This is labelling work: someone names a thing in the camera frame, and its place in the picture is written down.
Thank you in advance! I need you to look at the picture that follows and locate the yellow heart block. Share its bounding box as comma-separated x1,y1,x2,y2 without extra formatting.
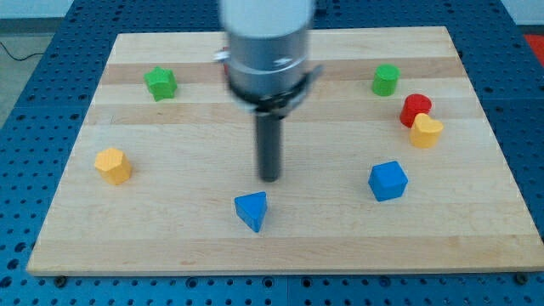
409,113,444,149

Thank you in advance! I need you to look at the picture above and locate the green cylinder block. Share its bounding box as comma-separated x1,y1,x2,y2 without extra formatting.
371,64,400,97

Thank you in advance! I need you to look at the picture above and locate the blue cube block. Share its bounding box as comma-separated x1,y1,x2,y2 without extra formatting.
368,161,409,201

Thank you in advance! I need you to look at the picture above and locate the green star block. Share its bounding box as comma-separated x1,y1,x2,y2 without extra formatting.
144,66,178,101

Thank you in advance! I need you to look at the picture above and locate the red cylinder block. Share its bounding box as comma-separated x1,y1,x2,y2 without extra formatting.
399,93,433,128

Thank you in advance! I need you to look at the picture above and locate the blue triangle block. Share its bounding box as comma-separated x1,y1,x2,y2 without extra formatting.
234,191,268,233

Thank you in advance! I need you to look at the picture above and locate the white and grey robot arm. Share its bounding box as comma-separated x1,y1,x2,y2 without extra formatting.
215,0,323,119

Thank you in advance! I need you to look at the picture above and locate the yellow hexagon block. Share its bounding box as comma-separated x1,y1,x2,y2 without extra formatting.
94,148,132,185

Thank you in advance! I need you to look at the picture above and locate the wooden board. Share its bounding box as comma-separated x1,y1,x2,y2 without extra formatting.
27,26,543,276

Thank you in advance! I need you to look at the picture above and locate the black cable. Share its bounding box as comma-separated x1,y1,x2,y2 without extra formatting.
0,41,46,62

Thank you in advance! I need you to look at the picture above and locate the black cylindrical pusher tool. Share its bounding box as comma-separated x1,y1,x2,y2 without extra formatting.
256,115,281,182

